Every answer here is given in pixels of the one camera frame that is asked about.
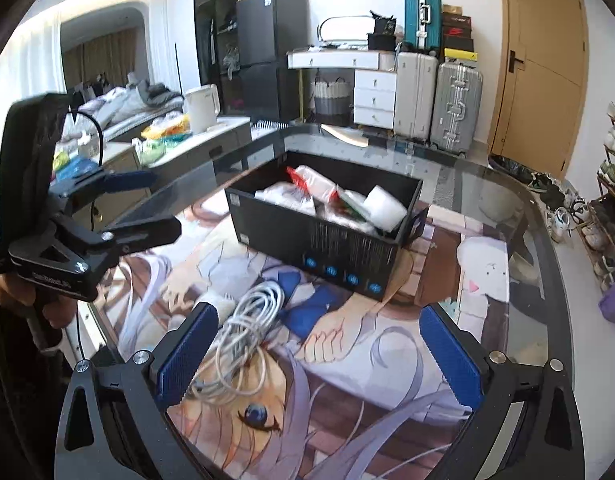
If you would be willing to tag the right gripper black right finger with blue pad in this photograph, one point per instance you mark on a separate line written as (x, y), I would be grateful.
(547, 441)

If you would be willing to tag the red white snack bag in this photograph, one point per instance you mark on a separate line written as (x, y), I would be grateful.
(313, 183)

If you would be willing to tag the black refrigerator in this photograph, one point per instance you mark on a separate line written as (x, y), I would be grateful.
(267, 31)

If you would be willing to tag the person's left hand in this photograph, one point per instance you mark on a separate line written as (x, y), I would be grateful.
(19, 296)

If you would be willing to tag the white foam wrap roll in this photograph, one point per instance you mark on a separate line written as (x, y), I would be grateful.
(384, 211)

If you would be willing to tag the white hard suitcase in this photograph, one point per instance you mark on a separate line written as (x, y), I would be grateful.
(416, 75)

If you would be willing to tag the wooden door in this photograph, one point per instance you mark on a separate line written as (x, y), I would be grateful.
(542, 83)

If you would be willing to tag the white electric kettle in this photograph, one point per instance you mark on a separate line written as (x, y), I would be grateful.
(203, 107)

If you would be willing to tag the stack of shoe boxes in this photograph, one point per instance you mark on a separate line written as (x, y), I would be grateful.
(457, 38)

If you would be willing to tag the silver aluminium suitcase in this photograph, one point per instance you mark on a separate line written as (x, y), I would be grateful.
(456, 107)

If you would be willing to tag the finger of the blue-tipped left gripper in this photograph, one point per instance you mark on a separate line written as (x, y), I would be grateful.
(120, 182)

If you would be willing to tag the grey white woven basket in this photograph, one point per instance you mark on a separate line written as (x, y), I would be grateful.
(332, 102)

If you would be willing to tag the black cardboard storage box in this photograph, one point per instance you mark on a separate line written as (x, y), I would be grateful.
(347, 257)

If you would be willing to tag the anime print table mat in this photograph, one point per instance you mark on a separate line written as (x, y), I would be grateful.
(343, 387)

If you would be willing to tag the white drawer desk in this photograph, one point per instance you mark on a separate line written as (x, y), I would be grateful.
(374, 88)

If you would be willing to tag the oval desk mirror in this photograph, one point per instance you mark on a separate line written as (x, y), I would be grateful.
(350, 30)

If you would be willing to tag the shoe rack with shoes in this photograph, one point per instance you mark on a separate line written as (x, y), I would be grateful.
(598, 230)

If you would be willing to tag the white printed plastic pouch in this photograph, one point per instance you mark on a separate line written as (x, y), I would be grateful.
(288, 195)

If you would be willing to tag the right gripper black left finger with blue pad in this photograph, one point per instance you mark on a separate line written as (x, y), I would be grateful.
(114, 423)

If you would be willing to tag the teal hard suitcase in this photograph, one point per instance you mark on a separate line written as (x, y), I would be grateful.
(423, 25)

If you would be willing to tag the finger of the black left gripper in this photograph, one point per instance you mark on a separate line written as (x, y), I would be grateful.
(135, 236)

